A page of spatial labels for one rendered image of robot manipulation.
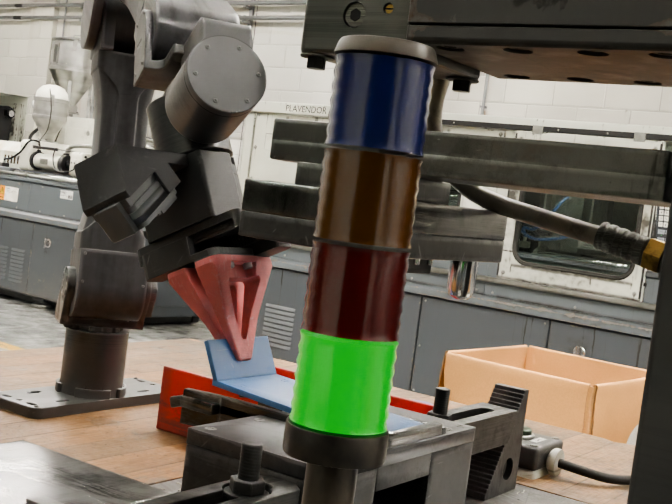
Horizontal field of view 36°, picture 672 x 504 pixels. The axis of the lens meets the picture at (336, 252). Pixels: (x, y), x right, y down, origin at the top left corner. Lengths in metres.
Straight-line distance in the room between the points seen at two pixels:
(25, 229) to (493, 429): 7.62
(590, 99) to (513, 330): 2.57
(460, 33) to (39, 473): 0.41
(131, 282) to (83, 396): 0.12
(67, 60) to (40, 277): 1.98
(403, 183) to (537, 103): 7.50
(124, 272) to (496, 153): 0.51
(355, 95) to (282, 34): 8.98
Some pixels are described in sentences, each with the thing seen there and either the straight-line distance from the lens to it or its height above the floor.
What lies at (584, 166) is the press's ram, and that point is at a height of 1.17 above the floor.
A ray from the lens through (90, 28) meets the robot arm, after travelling 1.05.
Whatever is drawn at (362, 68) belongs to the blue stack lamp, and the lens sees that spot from 0.38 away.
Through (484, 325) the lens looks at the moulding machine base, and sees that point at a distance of 5.70.
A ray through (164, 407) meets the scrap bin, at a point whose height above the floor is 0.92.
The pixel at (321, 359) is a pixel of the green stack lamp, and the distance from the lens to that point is 0.38.
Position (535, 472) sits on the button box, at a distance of 1.01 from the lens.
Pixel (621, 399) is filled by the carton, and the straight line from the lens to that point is 3.09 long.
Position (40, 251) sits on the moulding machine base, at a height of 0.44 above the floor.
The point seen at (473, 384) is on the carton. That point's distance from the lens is 3.08.
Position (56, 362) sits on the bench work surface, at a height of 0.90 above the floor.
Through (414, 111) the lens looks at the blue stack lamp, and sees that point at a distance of 0.38.
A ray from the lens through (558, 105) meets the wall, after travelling 7.81.
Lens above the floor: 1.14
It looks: 3 degrees down
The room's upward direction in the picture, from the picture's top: 7 degrees clockwise
